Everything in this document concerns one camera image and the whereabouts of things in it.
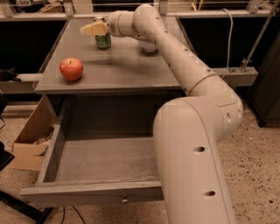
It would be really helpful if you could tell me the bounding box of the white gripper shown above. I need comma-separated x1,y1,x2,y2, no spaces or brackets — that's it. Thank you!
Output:
80,10,137,38

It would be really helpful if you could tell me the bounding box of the green soda can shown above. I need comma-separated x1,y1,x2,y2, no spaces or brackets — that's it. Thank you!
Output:
95,33,111,50

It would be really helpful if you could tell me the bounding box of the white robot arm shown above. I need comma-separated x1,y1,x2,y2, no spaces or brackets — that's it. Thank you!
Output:
80,4,243,224

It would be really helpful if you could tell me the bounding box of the open grey top drawer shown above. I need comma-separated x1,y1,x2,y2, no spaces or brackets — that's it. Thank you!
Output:
20,124,163,207

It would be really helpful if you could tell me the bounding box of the metal drawer knob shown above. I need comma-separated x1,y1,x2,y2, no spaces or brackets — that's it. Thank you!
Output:
121,198,130,204

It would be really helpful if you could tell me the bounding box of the red apple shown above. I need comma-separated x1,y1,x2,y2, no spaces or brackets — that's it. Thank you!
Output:
59,58,83,81

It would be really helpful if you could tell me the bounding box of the white bowl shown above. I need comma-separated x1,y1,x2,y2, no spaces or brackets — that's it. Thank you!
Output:
138,40,157,53

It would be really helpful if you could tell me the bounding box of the grey cabinet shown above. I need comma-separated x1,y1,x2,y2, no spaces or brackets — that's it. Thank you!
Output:
36,19,186,134

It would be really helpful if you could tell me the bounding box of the cardboard box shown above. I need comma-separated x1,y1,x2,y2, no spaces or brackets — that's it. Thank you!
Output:
12,99,54,171

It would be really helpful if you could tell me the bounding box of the metal diagonal rod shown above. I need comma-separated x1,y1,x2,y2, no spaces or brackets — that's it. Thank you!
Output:
237,0,280,73

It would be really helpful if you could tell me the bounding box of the dark cabinet at right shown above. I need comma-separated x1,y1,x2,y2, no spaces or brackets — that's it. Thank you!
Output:
248,32,280,127

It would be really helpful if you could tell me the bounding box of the black stand base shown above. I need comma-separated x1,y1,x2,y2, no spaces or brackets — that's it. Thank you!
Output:
0,142,53,224

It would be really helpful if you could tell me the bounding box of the black floor cable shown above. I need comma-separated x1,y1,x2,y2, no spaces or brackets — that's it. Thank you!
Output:
60,206,88,224

